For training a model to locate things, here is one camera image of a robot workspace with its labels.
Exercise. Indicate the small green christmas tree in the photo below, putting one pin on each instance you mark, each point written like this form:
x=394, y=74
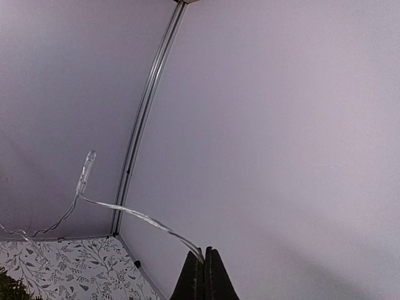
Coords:
x=13, y=289

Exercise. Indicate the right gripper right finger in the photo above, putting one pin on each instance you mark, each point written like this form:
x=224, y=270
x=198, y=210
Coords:
x=217, y=284

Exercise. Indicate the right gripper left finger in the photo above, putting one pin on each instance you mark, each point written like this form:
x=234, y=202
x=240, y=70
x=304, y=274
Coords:
x=190, y=283

